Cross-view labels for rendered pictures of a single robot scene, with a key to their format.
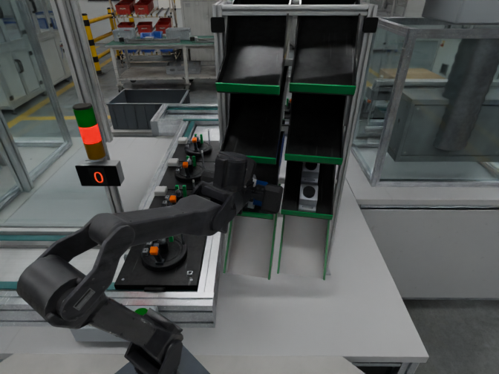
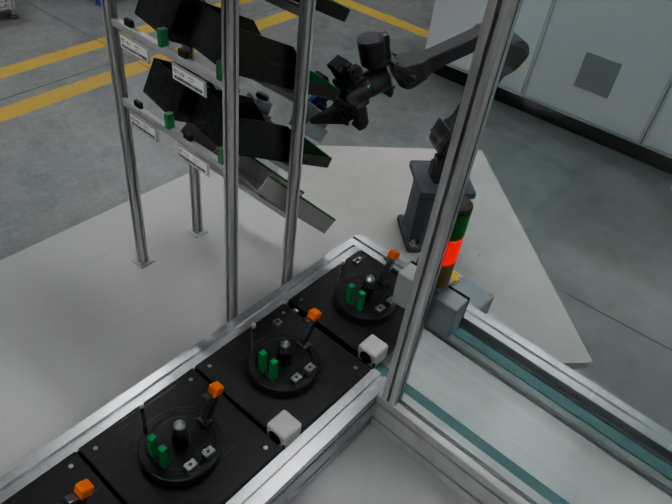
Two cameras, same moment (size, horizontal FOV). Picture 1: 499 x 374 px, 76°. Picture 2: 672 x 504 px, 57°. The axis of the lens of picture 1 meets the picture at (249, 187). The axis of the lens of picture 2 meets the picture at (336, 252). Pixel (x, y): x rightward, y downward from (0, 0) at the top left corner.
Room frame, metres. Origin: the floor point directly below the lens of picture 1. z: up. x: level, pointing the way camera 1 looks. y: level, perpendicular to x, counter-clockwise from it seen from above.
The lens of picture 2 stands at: (1.56, 0.75, 1.94)
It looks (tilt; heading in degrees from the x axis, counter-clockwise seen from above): 41 degrees down; 215
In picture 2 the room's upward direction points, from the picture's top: 8 degrees clockwise
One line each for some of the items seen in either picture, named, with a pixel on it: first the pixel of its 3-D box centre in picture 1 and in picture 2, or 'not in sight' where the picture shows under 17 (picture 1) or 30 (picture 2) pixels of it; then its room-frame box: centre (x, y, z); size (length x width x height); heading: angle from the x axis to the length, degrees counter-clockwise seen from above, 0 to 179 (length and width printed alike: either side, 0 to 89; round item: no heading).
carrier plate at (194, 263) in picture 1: (165, 257); (365, 304); (0.74, 0.27, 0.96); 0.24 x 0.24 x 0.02; 0
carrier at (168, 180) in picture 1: (189, 166); (180, 434); (1.24, 0.26, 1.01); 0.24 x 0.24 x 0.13; 0
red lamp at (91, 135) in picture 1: (90, 133); not in sight; (0.85, 0.46, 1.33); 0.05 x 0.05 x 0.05
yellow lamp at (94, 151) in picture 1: (94, 148); not in sight; (0.85, 0.46, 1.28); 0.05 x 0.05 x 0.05
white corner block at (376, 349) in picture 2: not in sight; (372, 351); (0.83, 0.36, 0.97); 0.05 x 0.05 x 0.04; 0
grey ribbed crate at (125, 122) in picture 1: (152, 108); not in sight; (2.79, 0.87, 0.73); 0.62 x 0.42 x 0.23; 90
